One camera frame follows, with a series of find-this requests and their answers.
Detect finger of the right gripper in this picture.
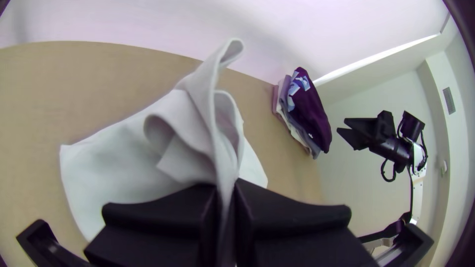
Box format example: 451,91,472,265
344,117,379,131
336,128,374,151

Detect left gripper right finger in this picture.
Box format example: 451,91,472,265
232,178,379,267

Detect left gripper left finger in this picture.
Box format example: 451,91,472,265
83,183,223,267

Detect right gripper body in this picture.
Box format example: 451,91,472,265
370,130,413,168

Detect white t-shirt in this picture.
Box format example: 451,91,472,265
59,37,269,267

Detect pile of folded clothes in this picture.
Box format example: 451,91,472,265
273,66,333,160

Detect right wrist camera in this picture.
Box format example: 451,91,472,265
377,110,397,131

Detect black cable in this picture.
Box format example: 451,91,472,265
380,157,398,183

